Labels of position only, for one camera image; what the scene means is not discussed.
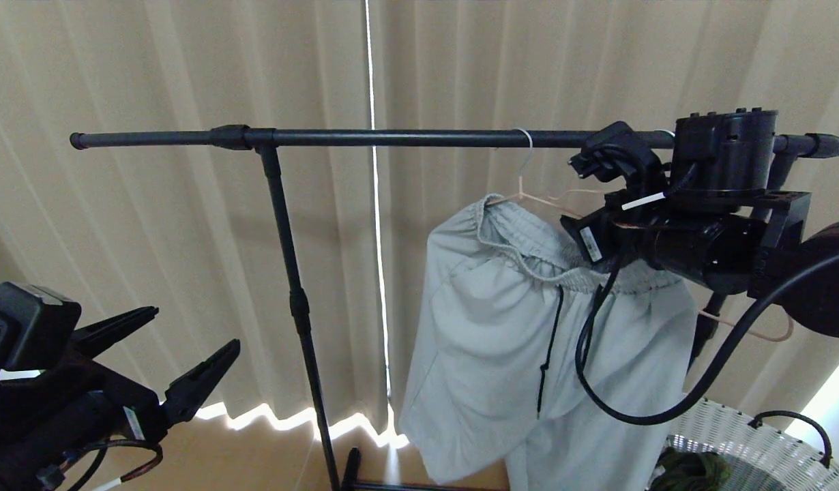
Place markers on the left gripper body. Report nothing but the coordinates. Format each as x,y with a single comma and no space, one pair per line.
51,416

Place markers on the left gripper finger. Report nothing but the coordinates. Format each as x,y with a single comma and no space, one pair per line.
106,332
194,389

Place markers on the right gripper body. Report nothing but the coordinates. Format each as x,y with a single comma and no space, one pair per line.
685,249

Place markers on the pale grey shorts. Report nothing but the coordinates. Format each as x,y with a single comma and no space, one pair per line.
488,341

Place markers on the green garment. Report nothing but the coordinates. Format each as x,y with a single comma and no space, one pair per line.
692,470

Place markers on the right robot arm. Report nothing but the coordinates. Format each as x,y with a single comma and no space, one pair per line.
726,150

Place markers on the white laundry basket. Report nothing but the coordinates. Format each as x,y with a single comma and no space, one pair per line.
767,457

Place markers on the black clothes rack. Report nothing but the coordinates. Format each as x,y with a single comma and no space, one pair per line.
392,138

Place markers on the beige curtain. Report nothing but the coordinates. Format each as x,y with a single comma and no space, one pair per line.
187,239

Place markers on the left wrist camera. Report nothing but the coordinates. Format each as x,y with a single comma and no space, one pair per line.
24,320

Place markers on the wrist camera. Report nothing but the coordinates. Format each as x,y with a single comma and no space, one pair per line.
617,153
24,320

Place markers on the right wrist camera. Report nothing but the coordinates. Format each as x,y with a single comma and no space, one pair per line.
617,153

